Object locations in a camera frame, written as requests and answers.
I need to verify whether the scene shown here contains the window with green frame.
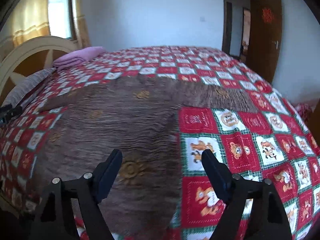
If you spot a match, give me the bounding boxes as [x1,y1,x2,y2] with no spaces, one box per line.
[48,0,76,41]

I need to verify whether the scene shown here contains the red patchwork cartoon bedspread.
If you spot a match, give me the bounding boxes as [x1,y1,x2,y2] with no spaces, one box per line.
[1,46,319,239]

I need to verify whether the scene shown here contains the grey striped pillow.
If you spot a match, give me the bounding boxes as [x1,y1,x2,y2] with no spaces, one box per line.
[2,68,56,107]

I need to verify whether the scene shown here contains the red paper door decoration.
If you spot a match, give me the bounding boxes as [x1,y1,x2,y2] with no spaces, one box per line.
[262,7,274,24]

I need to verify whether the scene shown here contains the brown wooden door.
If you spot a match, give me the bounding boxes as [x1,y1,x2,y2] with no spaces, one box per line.
[246,0,283,83]

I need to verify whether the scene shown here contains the brown knitted sweater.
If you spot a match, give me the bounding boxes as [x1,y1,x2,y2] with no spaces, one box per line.
[27,75,257,239]

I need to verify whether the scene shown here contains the yellow curtain left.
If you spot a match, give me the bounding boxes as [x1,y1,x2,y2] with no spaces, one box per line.
[1,0,50,48]

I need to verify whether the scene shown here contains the red patterned cloth pile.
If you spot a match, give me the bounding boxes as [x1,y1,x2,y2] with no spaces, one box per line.
[295,103,313,124]

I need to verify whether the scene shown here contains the cream and brown headboard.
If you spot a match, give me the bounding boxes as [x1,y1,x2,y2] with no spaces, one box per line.
[1,36,79,102]

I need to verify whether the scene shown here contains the folded pink blanket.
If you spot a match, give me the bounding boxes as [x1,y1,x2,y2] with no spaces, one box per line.
[53,47,106,69]

